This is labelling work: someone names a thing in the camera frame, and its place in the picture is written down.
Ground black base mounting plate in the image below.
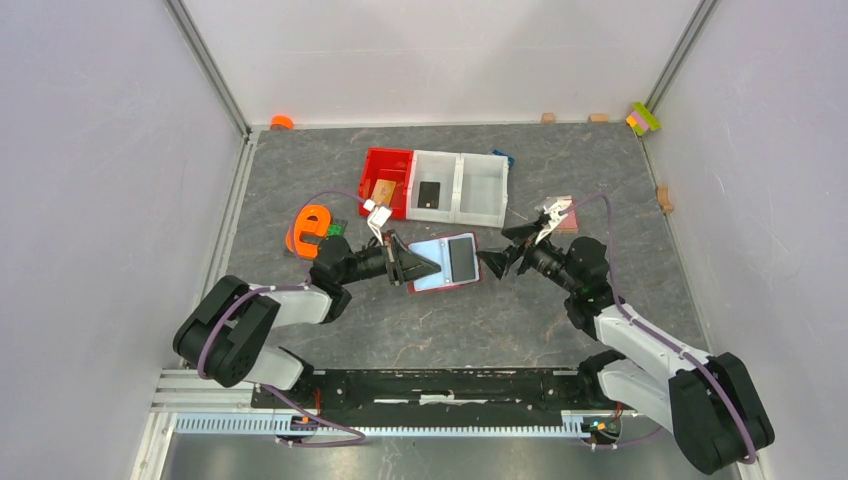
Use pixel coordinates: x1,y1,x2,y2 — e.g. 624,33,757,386
284,368,627,428

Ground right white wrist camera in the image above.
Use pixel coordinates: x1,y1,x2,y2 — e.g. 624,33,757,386
534,196,572,245

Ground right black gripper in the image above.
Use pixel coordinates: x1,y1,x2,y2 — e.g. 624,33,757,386
475,219,580,295

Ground gold striped credit card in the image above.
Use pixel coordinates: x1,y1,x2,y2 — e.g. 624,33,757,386
370,179,397,206

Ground white two-compartment bin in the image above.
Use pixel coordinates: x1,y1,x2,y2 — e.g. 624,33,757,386
407,150,509,229

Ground black credit card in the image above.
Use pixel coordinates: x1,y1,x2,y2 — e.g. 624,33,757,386
416,181,441,209
448,236,478,283

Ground blue object behind bin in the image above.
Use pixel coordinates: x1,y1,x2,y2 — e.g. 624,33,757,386
491,149,515,169

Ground wooden arch block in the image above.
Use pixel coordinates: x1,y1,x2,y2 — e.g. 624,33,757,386
656,185,675,215

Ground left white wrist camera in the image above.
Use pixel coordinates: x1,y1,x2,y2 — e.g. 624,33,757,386
363,199,392,245

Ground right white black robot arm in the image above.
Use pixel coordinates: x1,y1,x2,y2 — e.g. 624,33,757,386
477,222,776,474

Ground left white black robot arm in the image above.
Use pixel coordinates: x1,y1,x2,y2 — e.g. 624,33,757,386
172,230,442,408

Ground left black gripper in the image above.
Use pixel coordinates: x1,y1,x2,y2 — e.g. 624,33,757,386
338,229,441,286

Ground orange letter e toy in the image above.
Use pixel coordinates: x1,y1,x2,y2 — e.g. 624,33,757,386
284,204,342,260

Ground orange tape roll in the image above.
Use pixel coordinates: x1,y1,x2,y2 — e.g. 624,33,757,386
269,115,294,130

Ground colourful stacked toy bricks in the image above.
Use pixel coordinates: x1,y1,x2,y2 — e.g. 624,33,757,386
625,102,662,137

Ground red plastic bin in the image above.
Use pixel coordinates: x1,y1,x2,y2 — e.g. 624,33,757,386
358,147,414,220

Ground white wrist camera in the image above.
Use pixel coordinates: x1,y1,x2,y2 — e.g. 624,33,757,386
363,199,392,245
534,196,572,245

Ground green toy brick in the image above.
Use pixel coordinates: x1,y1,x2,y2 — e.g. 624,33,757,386
326,222,346,237

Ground red card holder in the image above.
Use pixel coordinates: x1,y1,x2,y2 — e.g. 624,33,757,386
408,232,482,293

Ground aluminium frame rail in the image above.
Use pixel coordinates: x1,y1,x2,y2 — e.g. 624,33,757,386
152,368,637,439

